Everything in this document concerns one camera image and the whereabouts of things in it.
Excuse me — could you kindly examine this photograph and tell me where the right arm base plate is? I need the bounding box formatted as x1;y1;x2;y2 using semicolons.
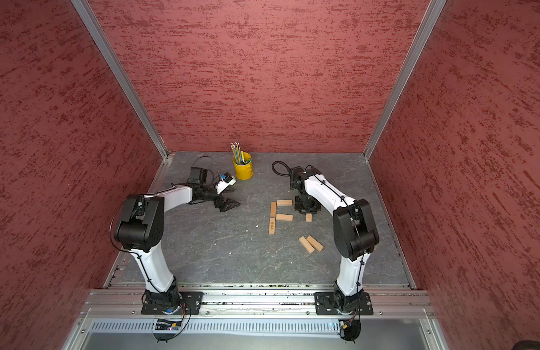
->
313;291;374;316

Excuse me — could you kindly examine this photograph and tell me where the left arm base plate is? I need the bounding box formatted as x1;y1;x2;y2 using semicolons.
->
141;290;204;316

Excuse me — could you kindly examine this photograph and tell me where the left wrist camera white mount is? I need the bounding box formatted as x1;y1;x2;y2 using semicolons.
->
215;172;236;195

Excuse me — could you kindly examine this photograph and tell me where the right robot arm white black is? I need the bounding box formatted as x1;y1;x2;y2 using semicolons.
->
289;166;379;314

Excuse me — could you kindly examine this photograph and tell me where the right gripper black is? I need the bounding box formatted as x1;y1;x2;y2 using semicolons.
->
295;191;322;215

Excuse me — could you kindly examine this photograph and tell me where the aluminium front rail frame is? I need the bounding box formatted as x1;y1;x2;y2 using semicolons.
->
63;284;448;349

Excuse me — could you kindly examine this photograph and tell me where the bundle of coloured pencils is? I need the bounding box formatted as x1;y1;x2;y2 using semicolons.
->
230;142;245;166

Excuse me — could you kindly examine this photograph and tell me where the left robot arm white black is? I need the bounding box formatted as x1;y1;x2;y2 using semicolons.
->
111;167;240;314

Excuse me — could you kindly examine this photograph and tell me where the yellow metal bucket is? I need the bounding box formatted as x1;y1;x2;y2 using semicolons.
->
233;151;254;180

